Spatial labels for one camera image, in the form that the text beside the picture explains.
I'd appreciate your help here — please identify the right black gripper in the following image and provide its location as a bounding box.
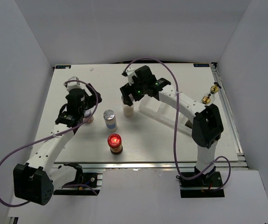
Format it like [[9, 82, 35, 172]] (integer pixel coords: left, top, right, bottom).
[[120, 77, 147, 106]]

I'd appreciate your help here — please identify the small red white lid jar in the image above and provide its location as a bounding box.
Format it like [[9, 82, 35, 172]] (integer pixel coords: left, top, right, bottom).
[[83, 110, 94, 124]]

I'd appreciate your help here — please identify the tall silver lid spice jar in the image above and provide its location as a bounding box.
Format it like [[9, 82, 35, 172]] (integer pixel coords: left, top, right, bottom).
[[121, 96, 134, 117]]

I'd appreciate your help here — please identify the dark sauce glass bottle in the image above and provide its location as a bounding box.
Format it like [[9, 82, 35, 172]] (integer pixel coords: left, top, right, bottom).
[[185, 93, 215, 129]]

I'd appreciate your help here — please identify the clear liquid glass bottle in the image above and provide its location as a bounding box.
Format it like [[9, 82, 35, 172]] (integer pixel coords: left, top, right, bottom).
[[208, 82, 221, 104]]

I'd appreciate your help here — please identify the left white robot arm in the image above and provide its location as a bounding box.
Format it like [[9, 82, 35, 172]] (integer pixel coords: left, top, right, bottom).
[[13, 80, 102, 205]]

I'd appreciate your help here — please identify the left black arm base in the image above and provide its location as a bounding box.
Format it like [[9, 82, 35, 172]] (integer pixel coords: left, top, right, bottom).
[[48, 162, 100, 196]]

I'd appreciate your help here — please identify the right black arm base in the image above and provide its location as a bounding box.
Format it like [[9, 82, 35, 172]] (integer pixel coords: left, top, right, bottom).
[[176, 172, 225, 198]]

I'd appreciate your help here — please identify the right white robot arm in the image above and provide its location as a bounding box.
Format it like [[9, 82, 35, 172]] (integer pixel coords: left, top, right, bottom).
[[120, 65, 224, 186]]

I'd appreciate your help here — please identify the white three compartment tray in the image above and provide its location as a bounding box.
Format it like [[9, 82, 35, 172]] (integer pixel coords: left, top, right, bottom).
[[139, 96, 192, 137]]

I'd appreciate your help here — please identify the blue label silver lid jar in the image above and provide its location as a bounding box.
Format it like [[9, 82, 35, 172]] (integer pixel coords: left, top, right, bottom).
[[103, 109, 117, 132]]

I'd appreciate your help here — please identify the red lid sauce jar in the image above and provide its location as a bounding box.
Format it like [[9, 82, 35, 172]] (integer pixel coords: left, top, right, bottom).
[[107, 133, 123, 155]]

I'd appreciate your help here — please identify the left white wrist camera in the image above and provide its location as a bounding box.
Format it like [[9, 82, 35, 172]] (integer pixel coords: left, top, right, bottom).
[[63, 76, 82, 92]]

